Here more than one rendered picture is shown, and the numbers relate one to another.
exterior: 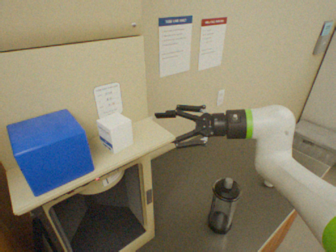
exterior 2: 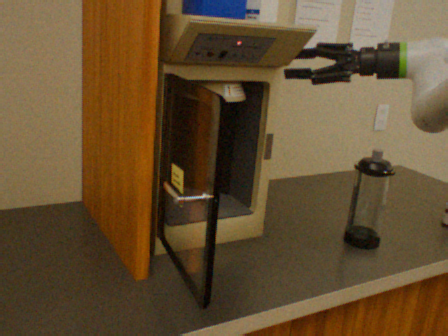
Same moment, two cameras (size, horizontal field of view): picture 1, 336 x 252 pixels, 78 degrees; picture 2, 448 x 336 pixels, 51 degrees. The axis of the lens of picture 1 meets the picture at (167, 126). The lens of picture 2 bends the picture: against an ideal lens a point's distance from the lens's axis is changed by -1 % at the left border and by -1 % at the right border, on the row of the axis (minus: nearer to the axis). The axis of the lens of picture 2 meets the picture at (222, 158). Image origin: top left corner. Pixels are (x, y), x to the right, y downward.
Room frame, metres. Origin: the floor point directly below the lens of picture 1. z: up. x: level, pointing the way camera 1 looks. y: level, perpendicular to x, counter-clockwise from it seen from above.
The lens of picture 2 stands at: (-0.72, 0.03, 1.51)
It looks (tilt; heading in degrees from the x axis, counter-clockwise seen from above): 17 degrees down; 7
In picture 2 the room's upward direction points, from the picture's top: 5 degrees clockwise
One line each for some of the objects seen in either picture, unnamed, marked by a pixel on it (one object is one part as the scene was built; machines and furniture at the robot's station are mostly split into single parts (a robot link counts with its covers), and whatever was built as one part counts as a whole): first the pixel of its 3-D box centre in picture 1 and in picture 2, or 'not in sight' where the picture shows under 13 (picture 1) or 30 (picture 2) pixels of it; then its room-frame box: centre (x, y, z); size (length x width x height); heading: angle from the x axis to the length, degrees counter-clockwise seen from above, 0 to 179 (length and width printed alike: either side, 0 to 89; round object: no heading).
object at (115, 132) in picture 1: (115, 132); (261, 7); (0.36, 0.11, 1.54); 0.05 x 0.05 x 0.06; 46
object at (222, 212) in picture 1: (222, 206); (368, 202); (0.54, -0.23, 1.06); 0.11 x 0.11 x 0.21
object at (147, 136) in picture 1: (104, 168); (242, 43); (0.34, 0.14, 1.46); 0.32 x 0.12 x 0.10; 128
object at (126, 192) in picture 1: (94, 196); (197, 139); (0.48, 0.25, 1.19); 0.26 x 0.24 x 0.35; 128
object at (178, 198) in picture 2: not in sight; (183, 192); (0.07, 0.19, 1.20); 0.10 x 0.05 x 0.03; 31
